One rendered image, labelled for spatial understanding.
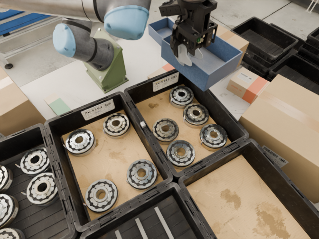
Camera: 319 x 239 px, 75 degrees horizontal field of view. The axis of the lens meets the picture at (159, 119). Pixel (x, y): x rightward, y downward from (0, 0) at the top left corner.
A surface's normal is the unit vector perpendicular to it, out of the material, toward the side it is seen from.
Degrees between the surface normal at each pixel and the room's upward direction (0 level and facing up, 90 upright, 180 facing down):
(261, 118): 0
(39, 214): 0
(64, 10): 102
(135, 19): 58
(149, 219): 0
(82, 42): 71
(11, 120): 90
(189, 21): 94
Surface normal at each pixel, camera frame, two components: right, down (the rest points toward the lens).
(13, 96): 0.00, -0.54
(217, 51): -0.77, 0.53
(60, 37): -0.55, 0.09
